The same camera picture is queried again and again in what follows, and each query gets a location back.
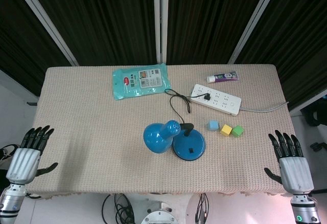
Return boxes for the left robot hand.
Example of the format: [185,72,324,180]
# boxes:
[5,125,59,185]

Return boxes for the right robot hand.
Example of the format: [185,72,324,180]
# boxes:
[264,130,315,196]

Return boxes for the robot base column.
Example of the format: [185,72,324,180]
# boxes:
[139,201,179,224]

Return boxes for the blue desk lamp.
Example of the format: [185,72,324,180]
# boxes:
[143,120,206,161]

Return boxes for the black and white shoe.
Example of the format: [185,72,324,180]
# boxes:
[0,144,19,163]

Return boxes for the black equipment beside table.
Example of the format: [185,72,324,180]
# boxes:
[300,93,327,127]

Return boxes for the green cube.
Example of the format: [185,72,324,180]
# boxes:
[231,125,244,138]

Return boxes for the yellow cube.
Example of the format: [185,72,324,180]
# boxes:
[220,124,232,137]

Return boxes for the light blue cube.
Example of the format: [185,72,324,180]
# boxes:
[206,120,220,132]

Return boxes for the white power strip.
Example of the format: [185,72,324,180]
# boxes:
[191,83,242,117]

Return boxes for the purple toothpaste tube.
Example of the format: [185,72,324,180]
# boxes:
[206,71,241,83]

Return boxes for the beige woven tablecloth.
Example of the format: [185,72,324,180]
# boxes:
[25,64,298,199]

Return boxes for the teal wet wipes pack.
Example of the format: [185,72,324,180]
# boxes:
[112,63,171,101]

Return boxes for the grey power strip cable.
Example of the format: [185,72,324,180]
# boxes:
[239,101,290,113]

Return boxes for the black cables under table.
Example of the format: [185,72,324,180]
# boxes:
[101,193,136,224]

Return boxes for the black lamp power cord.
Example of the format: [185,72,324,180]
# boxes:
[164,88,212,126]

